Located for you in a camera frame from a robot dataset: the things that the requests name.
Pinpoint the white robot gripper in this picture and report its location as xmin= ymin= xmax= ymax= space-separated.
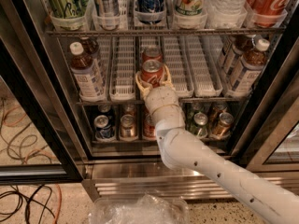
xmin=135 ymin=64 xmax=185 ymax=132

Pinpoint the red coke can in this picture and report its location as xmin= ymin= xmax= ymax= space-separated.
xmin=142 ymin=47 xmax=163 ymax=62
xmin=141 ymin=60 xmax=164 ymax=88

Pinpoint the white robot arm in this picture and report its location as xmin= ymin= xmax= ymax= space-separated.
xmin=135 ymin=66 xmax=299 ymax=224

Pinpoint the white empty shelf tray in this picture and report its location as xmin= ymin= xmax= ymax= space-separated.
xmin=185 ymin=36 xmax=222 ymax=98
xmin=162 ymin=36 xmax=193 ymax=98
xmin=109 ymin=37 xmax=135 ymax=101

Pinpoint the red can bottom shelf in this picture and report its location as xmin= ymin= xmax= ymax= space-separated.
xmin=143 ymin=114 xmax=155 ymax=139

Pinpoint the gold can bottom shelf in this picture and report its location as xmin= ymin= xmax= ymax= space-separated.
xmin=121 ymin=114 xmax=136 ymax=138

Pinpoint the green can bottom shelf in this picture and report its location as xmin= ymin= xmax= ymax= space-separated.
xmin=188 ymin=112 xmax=208 ymax=139

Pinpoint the blue can bottom shelf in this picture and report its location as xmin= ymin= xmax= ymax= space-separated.
xmin=93 ymin=115 xmax=114 ymax=139

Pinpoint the bronze can bottom shelf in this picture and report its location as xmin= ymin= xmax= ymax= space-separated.
xmin=211 ymin=112 xmax=234 ymax=137

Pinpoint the silver can top shelf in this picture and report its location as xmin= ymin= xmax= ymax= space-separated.
xmin=94 ymin=0 xmax=120 ymax=17

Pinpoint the right fridge glass door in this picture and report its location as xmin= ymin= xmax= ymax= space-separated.
xmin=230 ymin=7 xmax=299 ymax=173

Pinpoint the fridge glass door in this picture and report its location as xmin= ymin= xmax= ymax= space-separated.
xmin=0 ymin=0 xmax=85 ymax=185
xmin=230 ymin=7 xmax=299 ymax=173

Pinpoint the left fridge glass door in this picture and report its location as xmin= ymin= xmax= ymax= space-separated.
xmin=0 ymin=0 xmax=85 ymax=185

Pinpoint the large coke can top shelf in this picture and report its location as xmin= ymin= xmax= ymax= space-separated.
xmin=246 ymin=0 xmax=289 ymax=28

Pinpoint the front left tea bottle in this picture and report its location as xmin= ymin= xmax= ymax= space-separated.
xmin=70 ymin=42 xmax=104 ymax=100

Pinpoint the tea bottle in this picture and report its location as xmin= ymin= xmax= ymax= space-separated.
xmin=218 ymin=35 xmax=255 ymax=76
xmin=229 ymin=38 xmax=270 ymax=92
xmin=80 ymin=37 xmax=105 ymax=75
xmin=70 ymin=42 xmax=104 ymax=100

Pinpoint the rear left tea bottle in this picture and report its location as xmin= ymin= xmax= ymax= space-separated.
xmin=80 ymin=37 xmax=105 ymax=75

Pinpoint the rear right tea bottle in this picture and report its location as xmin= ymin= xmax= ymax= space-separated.
xmin=218 ymin=35 xmax=255 ymax=76

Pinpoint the front right tea bottle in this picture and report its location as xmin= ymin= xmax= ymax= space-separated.
xmin=229 ymin=38 xmax=270 ymax=92

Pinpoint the clear plastic bin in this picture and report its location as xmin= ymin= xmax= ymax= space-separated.
xmin=89 ymin=194 xmax=190 ymax=224

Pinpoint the orange floor cable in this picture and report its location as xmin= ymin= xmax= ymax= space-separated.
xmin=50 ymin=184 xmax=63 ymax=224

